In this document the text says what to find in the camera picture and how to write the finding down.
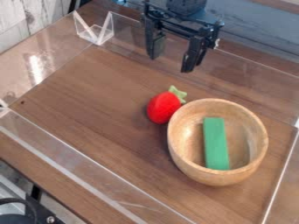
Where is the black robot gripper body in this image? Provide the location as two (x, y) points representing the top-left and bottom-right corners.
(142, 1), (224, 49)

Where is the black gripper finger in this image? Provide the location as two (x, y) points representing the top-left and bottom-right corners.
(144, 28), (165, 60)
(181, 36), (206, 73)

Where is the green rectangular block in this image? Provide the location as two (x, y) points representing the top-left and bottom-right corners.
(202, 117), (229, 171)

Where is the brown wooden bowl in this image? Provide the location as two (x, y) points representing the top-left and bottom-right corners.
(166, 98), (268, 186)

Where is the red toy strawberry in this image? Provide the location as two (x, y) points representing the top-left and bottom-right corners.
(145, 85), (186, 124)

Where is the clear acrylic front barrier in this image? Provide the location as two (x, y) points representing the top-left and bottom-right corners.
(0, 99), (196, 224)

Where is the black clamp with screw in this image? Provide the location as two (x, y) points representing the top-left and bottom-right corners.
(24, 195), (65, 224)

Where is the black cable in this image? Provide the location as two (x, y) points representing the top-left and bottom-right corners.
(0, 197), (38, 224)

